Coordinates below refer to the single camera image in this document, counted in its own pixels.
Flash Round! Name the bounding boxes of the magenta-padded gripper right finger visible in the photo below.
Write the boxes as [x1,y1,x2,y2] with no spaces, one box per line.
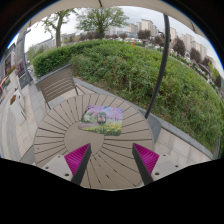
[131,143,184,186]

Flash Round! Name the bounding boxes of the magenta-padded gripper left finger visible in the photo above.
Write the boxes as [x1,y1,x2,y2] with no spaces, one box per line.
[41,143,92,186]

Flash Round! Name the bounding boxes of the transparent grey computer mouse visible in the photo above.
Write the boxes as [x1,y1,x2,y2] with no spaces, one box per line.
[96,110,108,126]

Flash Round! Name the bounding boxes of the flower landscape print mouse pad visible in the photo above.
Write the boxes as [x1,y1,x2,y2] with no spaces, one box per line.
[78,104,125,137]

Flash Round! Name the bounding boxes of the white planter with flowers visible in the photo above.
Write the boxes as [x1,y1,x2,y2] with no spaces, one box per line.
[9,93,27,126]

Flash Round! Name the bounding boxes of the green hedge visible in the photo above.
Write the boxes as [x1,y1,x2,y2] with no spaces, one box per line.
[31,39,224,153]

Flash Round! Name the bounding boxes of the brown slatted outdoor chair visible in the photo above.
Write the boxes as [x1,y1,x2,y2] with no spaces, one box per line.
[34,63,86,111]

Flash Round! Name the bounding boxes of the dark curved parasol pole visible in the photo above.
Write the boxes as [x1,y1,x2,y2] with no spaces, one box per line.
[143,13,172,120]

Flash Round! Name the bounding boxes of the tall grey sign pillar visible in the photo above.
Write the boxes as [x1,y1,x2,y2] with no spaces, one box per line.
[14,28,33,89]

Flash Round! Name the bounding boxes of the distant apartment buildings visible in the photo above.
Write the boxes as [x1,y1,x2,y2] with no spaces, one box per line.
[128,18,209,61]

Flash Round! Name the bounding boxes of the thin-crowned tree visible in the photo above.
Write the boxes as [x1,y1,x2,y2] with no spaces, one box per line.
[41,9,76,48]

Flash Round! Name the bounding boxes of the full-crowned green tree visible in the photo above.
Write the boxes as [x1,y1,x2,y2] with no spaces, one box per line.
[75,7,129,39]

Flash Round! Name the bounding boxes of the beige parasol canopy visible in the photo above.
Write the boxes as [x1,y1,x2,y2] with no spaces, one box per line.
[24,0,206,38]

